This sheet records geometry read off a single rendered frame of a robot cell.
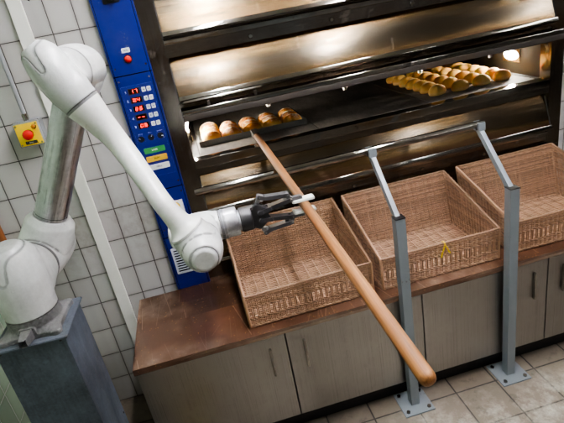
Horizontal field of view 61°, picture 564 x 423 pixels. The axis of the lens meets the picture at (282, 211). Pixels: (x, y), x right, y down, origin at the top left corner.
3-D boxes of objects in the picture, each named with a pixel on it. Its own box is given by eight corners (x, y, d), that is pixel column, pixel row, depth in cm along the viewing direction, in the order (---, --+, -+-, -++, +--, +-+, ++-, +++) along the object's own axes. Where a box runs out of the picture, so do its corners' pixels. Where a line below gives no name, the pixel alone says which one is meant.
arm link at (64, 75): (93, 90, 121) (107, 82, 133) (36, 28, 114) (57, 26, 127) (56, 122, 123) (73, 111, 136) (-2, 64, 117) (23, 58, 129)
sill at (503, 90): (195, 165, 224) (193, 157, 222) (540, 85, 247) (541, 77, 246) (195, 169, 219) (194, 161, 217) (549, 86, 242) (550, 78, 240)
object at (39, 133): (25, 144, 199) (15, 121, 195) (50, 139, 201) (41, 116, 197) (20, 148, 193) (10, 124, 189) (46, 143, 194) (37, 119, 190)
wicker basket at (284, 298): (232, 274, 240) (220, 224, 229) (339, 244, 248) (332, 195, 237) (248, 331, 196) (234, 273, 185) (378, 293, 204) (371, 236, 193)
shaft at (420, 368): (439, 387, 77) (438, 373, 76) (422, 392, 76) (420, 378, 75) (260, 138, 232) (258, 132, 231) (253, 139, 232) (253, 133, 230)
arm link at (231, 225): (222, 232, 150) (241, 227, 151) (225, 244, 142) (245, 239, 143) (216, 205, 147) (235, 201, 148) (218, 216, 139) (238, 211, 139)
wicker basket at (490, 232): (345, 243, 248) (338, 194, 237) (446, 216, 255) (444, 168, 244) (382, 292, 204) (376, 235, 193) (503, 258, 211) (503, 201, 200)
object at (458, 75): (383, 83, 301) (383, 74, 299) (454, 67, 307) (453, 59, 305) (432, 97, 246) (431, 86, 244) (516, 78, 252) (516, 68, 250)
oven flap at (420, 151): (208, 213, 227) (198, 171, 225) (547, 129, 250) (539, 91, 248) (208, 213, 222) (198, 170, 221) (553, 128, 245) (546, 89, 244)
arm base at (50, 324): (-8, 358, 136) (-16, 342, 134) (18, 314, 156) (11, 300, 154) (58, 342, 138) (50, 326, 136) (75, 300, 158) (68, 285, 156)
